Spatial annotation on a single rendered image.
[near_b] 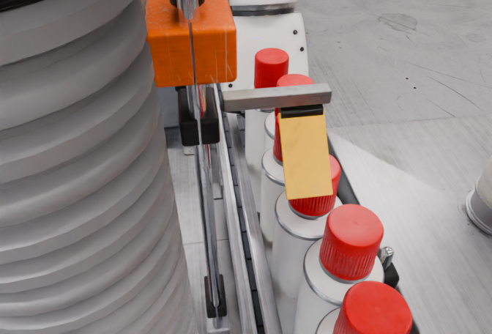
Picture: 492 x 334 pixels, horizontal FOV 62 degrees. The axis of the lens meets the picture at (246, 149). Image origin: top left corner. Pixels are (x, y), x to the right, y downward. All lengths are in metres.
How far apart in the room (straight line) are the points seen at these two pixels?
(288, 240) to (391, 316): 0.11
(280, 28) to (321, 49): 0.52
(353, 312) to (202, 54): 0.14
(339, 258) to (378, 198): 0.31
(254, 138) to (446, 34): 0.78
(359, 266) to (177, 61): 0.15
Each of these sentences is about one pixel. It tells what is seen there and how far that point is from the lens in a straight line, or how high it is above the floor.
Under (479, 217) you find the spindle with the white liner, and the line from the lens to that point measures 0.57.
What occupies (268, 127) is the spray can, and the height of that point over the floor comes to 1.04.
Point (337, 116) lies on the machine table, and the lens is 0.76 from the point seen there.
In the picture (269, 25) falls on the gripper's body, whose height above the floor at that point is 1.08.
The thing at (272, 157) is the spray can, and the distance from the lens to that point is 0.34.
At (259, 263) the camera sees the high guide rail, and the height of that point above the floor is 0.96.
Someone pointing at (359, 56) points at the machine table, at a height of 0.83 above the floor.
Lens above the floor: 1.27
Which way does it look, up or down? 41 degrees down
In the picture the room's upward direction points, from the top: straight up
